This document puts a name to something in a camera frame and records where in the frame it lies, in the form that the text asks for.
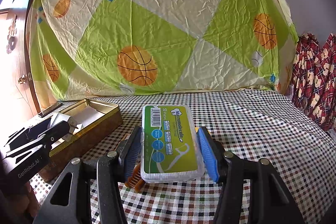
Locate gold metal tin box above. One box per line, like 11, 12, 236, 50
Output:
39, 99, 123, 182

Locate small white rectangular block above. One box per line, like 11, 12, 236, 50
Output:
50, 113, 83, 142

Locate red bear pattern cloth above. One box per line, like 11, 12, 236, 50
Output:
289, 33, 335, 131

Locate brown comb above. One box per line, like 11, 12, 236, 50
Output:
125, 163, 145, 193

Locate brass door handle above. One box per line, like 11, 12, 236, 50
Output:
18, 73, 32, 85

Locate basketball pattern bed sheet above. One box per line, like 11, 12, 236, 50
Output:
29, 0, 298, 108

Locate dark metal harmonica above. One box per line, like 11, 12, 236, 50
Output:
38, 102, 63, 118

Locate checkered tablecloth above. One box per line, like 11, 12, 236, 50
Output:
28, 88, 336, 224

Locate green dental floss box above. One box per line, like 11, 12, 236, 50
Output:
140, 105, 205, 184

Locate brown wooden door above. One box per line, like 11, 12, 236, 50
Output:
7, 0, 41, 119

